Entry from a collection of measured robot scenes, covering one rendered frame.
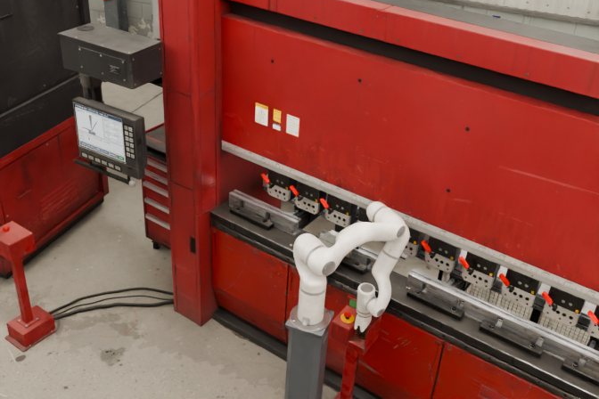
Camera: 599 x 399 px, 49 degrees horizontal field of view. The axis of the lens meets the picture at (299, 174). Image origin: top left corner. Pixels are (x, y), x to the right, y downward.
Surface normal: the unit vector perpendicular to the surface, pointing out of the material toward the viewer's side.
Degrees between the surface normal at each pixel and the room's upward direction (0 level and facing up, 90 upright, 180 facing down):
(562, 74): 90
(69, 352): 0
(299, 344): 90
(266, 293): 90
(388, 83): 90
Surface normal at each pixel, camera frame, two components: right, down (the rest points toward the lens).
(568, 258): -0.58, 0.38
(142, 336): 0.06, -0.86
